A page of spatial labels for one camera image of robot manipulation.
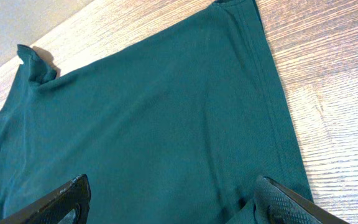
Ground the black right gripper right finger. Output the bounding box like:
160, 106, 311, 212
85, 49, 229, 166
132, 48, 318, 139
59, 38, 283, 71
254, 176, 348, 224

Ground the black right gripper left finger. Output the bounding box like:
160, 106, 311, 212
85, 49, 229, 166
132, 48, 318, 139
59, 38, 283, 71
0, 174, 91, 224

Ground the black t-shirt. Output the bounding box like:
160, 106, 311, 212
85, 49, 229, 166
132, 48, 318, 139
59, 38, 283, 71
0, 1, 312, 223

